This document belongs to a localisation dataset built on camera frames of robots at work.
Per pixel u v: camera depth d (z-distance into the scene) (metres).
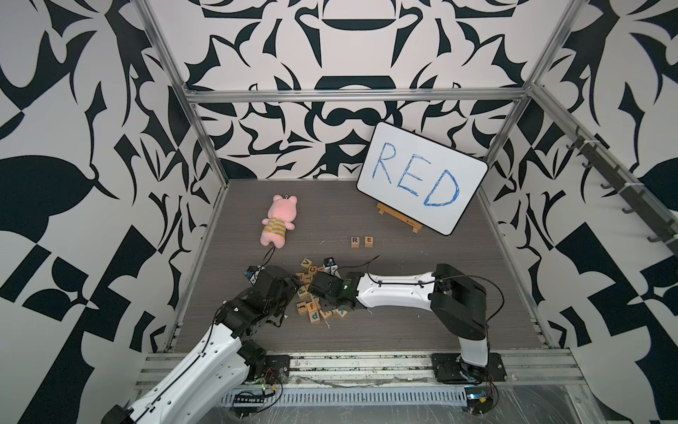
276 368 0.74
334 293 0.65
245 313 0.56
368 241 0.99
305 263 0.92
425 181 0.95
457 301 0.50
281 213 1.01
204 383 0.55
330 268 0.77
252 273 0.73
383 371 0.76
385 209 1.05
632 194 0.58
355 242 0.98
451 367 0.74
